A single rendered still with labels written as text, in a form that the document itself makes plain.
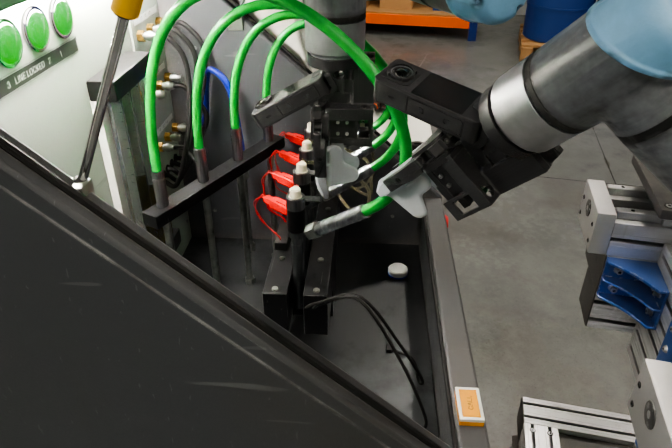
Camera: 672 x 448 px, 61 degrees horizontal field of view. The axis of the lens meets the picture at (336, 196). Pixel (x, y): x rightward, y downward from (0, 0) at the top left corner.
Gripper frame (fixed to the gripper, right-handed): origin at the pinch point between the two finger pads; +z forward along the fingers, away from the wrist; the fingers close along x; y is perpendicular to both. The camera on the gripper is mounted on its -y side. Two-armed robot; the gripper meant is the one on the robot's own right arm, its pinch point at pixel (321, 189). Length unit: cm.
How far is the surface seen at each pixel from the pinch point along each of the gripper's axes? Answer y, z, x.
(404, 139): 10.5, -15.1, -15.1
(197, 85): -18.5, -12.7, 7.3
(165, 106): -31.4, -1.6, 26.8
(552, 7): 164, 68, 452
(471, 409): 20.2, 17.4, -23.0
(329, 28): 2.2, -25.9, -11.6
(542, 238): 91, 114, 159
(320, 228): 0.9, -0.8, -11.4
